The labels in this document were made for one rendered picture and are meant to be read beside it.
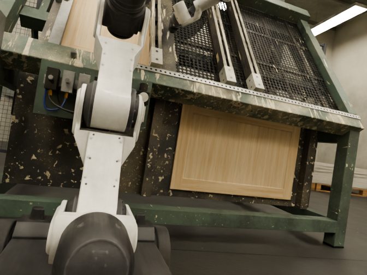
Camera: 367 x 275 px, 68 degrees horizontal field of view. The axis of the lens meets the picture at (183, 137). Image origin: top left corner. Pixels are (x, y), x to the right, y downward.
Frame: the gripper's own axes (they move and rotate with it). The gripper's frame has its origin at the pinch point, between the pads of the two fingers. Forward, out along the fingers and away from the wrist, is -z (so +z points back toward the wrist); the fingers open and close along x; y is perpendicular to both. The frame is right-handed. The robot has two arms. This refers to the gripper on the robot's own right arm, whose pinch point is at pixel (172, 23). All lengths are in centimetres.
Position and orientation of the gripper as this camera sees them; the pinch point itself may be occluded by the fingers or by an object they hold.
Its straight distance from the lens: 183.4
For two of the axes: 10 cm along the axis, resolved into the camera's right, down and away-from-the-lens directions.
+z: 2.9, 1.8, -9.4
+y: -9.4, -1.5, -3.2
